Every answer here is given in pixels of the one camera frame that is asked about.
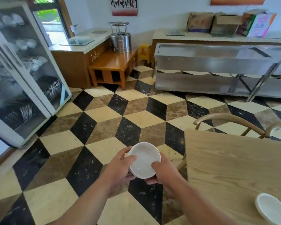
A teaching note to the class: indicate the person's right hand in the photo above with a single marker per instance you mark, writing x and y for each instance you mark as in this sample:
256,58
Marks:
167,172

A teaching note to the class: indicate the person's left hand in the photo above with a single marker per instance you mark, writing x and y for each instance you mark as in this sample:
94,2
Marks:
116,169

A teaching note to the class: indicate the person's left thumb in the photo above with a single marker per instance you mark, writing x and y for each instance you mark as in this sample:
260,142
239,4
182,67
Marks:
130,158

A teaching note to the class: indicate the person's right thumb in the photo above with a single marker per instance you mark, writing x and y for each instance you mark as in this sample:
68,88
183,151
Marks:
157,165

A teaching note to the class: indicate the white ceramic bowl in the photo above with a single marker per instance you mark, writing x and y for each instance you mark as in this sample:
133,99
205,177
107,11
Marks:
272,208
145,159

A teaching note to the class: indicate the person's right forearm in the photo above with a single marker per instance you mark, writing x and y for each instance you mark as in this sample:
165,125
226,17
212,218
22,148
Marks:
194,206

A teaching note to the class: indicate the person's left forearm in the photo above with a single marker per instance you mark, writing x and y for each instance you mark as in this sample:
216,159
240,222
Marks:
89,203

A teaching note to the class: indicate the curved-back wooden chair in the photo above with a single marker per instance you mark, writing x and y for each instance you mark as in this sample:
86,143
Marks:
227,116
277,126

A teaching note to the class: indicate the low wooden table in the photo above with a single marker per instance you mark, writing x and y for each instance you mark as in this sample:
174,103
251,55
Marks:
114,60

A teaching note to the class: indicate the yellow plastic stool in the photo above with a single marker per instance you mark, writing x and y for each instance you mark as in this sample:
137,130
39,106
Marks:
145,52

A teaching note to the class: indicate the row of steel plates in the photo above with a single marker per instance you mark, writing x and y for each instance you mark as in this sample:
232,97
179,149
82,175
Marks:
50,87
21,114

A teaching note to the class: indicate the wooden cabinet with white top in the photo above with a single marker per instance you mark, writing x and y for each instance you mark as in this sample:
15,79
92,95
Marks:
70,63

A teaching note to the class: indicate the stainless steel serving counter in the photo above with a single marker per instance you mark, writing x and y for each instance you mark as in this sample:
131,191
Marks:
201,60

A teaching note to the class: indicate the stainless steel steamer pot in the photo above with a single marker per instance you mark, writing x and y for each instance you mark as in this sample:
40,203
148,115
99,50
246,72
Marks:
120,40

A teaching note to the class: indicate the large glass panel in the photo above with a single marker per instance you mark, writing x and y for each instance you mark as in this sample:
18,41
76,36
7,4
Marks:
78,41

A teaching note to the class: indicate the small glass panel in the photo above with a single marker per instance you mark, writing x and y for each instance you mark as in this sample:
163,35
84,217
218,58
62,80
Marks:
98,32

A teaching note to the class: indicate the glass-door dish cabinet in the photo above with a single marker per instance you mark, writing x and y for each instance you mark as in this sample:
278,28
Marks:
18,91

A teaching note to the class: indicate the brown cardboard box with print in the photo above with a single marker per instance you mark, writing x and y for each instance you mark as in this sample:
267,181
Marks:
200,22

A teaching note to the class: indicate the rows of white dishes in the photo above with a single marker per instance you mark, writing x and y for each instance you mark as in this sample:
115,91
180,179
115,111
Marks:
25,44

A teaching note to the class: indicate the plain open cardboard box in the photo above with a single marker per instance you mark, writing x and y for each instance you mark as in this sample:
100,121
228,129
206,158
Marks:
226,25

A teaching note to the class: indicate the wooden-framed window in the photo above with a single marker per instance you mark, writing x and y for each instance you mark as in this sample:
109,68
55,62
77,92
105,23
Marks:
50,18

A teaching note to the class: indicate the colourful printed carton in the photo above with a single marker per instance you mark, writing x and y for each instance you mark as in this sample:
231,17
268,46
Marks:
260,24

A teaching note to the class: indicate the black and white wall picture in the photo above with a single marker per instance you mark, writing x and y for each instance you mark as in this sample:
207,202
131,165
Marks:
124,6

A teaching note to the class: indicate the orange wall picture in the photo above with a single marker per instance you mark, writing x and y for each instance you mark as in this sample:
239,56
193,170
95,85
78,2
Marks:
237,0

